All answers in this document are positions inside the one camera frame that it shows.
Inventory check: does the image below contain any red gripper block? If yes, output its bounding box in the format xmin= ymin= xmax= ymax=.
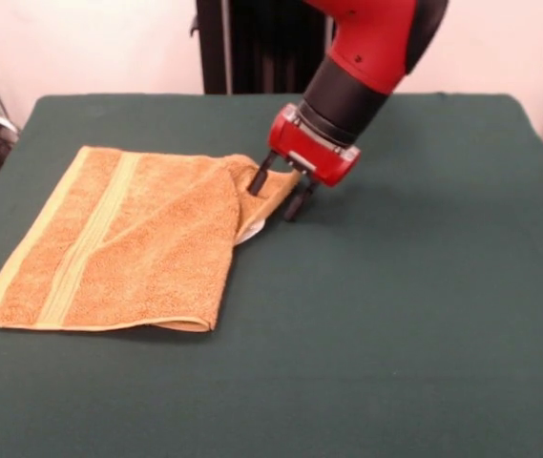
xmin=246 ymin=103 xmax=362 ymax=223

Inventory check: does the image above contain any tan terry towel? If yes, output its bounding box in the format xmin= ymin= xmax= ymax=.
xmin=0 ymin=145 xmax=302 ymax=334

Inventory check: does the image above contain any dark green table cloth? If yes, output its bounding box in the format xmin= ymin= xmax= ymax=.
xmin=0 ymin=93 xmax=543 ymax=458

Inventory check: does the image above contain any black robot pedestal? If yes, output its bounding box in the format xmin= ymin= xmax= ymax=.
xmin=189 ymin=0 xmax=339 ymax=95

